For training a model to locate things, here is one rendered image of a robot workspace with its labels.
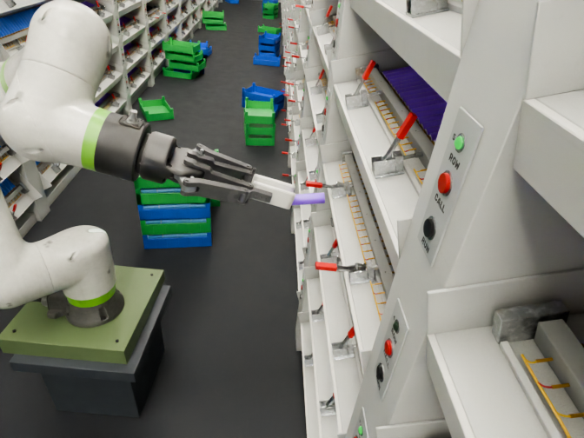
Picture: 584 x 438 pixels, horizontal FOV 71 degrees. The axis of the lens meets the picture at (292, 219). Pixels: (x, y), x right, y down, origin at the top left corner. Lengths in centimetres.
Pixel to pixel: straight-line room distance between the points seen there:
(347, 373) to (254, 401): 65
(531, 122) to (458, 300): 15
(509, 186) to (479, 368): 14
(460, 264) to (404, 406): 19
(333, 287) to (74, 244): 62
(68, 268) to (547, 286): 97
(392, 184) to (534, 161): 31
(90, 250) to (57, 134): 49
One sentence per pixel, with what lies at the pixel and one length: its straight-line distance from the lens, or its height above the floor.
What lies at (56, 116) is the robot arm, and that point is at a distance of 65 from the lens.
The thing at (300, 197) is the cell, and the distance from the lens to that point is 66.
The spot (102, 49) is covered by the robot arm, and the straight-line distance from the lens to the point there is 69.
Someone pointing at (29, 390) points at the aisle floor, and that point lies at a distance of 159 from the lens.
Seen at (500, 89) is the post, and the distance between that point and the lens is 29.
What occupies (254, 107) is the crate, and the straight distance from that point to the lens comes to 311.
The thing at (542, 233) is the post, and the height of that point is 106.
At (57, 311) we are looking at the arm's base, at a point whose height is 35.
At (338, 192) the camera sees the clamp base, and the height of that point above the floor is 77.
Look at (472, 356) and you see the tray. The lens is 36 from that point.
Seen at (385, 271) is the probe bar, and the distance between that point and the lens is 67.
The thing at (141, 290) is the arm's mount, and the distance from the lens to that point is 130.
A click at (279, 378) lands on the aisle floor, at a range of 147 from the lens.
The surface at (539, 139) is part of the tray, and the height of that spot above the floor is 114.
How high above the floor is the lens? 122
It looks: 35 degrees down
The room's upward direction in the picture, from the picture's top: 6 degrees clockwise
